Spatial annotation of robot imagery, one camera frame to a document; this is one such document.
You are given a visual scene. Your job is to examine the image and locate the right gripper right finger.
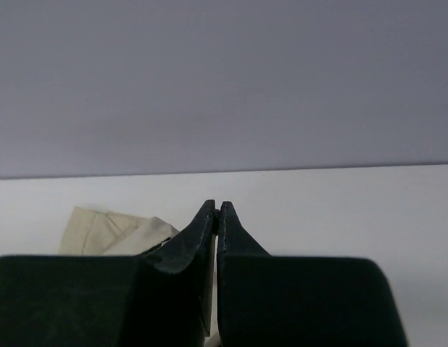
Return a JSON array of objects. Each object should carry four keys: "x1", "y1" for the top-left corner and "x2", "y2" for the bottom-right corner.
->
[{"x1": 217, "y1": 202, "x2": 408, "y2": 346}]

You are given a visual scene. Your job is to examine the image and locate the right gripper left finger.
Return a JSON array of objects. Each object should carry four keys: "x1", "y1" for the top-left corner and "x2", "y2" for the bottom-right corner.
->
[{"x1": 0, "y1": 200, "x2": 216, "y2": 346}]

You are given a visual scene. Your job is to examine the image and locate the cream jacket with black zipper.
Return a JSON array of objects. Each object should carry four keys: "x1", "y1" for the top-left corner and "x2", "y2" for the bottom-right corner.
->
[{"x1": 59, "y1": 205, "x2": 221, "y2": 347}]

